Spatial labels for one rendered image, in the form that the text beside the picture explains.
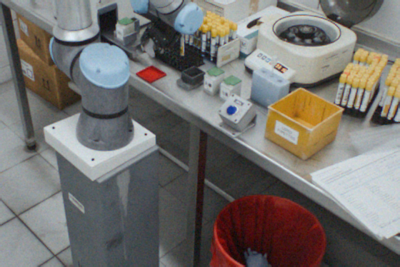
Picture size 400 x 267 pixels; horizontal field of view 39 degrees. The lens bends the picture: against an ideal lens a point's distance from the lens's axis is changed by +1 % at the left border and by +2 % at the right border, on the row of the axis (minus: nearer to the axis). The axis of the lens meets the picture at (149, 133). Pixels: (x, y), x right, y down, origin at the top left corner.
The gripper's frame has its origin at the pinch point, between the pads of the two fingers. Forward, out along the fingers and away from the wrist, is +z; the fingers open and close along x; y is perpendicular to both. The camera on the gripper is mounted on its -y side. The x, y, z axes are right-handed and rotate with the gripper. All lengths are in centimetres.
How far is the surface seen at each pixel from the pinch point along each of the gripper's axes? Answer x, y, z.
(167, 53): 6.1, 4.7, 0.4
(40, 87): 23, -61, 133
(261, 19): 35.4, 13.0, -11.8
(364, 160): 7, 66, -34
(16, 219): -36, 4, 104
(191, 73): 3.8, 16.4, -5.6
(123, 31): -2.3, -8.8, 0.7
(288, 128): -3, 49, -31
